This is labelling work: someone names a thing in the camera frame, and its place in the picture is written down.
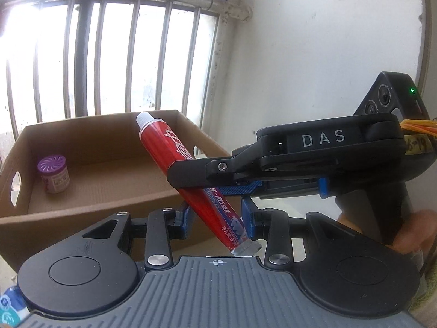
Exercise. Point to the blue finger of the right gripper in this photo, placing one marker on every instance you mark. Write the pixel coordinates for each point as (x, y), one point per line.
(240, 190)
(240, 167)

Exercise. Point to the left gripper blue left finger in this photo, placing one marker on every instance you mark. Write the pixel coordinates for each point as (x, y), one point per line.
(183, 222)

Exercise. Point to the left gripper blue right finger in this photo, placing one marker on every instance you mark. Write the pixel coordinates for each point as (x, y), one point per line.
(252, 218)

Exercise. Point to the red toothpaste tube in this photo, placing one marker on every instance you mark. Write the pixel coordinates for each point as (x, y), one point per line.
(165, 148)

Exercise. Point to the purple air freshener jar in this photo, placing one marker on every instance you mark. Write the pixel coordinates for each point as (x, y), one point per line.
(54, 173)

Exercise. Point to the blue white wet wipes pack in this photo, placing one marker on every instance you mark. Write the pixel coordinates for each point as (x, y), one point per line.
(13, 307)

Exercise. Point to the person's right hand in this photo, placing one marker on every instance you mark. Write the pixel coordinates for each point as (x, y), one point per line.
(417, 233)

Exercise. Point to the brown cardboard box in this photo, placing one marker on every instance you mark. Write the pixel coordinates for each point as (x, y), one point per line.
(109, 169)

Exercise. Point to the metal window guard rails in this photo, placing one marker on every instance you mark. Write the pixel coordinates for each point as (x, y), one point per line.
(62, 59)

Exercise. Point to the black tracking camera box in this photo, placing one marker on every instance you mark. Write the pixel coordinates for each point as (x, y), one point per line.
(394, 93)

